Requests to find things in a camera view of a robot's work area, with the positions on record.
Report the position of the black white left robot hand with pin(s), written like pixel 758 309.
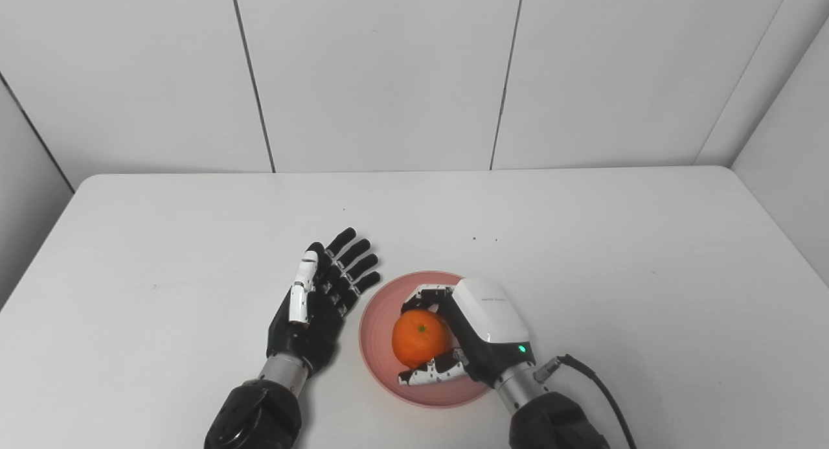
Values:
pixel 317 319

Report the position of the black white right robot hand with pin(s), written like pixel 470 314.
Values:
pixel 492 326

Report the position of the pink round plate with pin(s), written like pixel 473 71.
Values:
pixel 377 326

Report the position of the orange fruit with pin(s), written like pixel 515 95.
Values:
pixel 420 339

